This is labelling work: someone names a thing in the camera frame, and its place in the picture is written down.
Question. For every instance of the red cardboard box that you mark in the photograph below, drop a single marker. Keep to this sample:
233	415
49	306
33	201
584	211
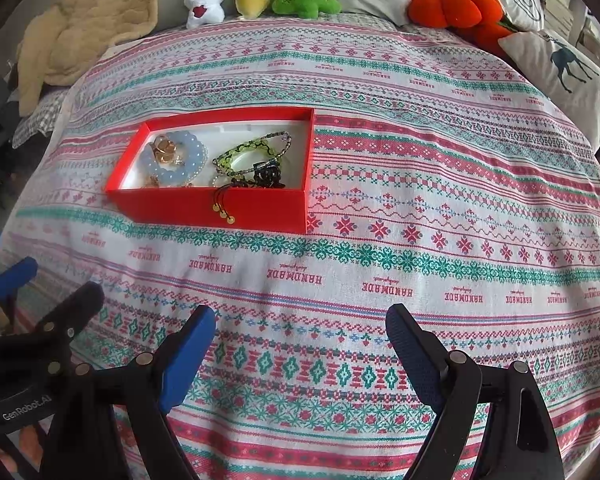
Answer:
230	210

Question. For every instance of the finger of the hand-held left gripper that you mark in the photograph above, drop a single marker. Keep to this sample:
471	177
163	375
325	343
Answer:
11	274
82	305

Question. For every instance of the grey checkered bed sheet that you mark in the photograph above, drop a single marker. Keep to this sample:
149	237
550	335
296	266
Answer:
40	120

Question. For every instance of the deer print pillow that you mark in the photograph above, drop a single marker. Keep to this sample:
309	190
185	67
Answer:
565	70

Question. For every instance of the orange pumpkin plush toy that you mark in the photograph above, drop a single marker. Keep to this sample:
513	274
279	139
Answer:
450	10

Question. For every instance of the black flower ornament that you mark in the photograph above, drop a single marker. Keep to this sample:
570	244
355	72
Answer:
269	175

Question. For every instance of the gold hoop bangle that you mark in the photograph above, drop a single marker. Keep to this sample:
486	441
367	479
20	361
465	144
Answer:
166	152

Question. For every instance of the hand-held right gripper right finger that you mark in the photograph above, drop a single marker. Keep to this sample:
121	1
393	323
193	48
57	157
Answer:
415	360

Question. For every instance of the beige quilted blanket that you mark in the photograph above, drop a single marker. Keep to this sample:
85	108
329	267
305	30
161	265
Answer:
95	20

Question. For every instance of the patterned red green white blanket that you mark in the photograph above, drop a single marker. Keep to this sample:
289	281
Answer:
380	210

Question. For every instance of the white rabbit plush toy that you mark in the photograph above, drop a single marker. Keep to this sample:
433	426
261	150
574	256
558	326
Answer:
205	2

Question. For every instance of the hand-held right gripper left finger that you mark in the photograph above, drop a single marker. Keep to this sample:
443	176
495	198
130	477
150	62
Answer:
187	360

